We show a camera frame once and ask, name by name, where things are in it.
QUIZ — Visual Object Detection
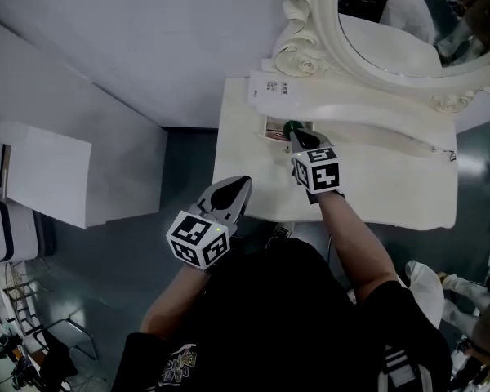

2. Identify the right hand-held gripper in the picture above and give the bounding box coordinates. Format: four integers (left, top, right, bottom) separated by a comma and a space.
288, 127, 346, 204

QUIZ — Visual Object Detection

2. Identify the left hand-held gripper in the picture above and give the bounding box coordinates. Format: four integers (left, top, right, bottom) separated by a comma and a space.
166, 176, 253, 272

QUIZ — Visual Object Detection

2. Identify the small green round object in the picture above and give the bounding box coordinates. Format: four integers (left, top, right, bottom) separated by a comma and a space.
282, 119, 304, 139

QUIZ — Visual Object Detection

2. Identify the small white drawer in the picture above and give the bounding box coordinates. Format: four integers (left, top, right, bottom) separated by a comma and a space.
257, 114, 323, 145

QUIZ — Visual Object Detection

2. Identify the person's left forearm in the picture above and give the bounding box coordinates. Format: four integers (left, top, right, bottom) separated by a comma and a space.
140, 264, 209, 341

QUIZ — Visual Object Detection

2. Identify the person's right forearm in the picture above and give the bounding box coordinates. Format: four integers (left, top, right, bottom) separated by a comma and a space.
316, 189, 401, 304

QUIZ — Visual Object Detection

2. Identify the white dressing table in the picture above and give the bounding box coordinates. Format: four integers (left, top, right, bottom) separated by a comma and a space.
211, 57, 459, 231

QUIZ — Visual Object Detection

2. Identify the white paper label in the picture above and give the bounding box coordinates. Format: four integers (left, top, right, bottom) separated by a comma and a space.
247, 69, 307, 114

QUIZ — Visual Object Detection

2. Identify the person's white shoe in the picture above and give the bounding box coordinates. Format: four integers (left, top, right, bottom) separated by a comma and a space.
265, 223, 291, 249

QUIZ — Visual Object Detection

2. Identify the white ornate oval mirror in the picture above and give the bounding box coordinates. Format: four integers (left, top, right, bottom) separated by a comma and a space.
271, 0, 490, 116

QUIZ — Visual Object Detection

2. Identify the person's black shirt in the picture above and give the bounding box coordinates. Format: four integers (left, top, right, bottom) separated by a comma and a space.
112, 237, 454, 392

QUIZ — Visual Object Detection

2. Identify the white box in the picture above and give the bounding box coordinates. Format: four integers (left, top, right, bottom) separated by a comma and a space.
0, 121, 93, 230

